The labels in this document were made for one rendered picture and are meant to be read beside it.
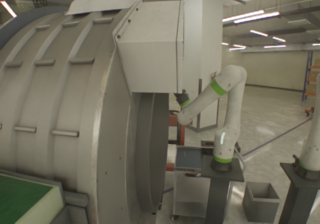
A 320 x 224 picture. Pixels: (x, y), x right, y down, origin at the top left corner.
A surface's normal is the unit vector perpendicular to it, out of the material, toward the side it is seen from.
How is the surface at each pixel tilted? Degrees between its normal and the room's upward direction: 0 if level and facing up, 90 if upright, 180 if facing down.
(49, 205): 90
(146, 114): 55
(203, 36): 90
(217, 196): 90
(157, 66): 125
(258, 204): 90
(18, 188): 0
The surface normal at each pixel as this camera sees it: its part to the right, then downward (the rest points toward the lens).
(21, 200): 0.00, -0.98
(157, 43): -0.11, 0.73
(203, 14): 0.52, 0.18
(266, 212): -0.20, 0.21
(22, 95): 0.80, -0.11
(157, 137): -0.13, -0.22
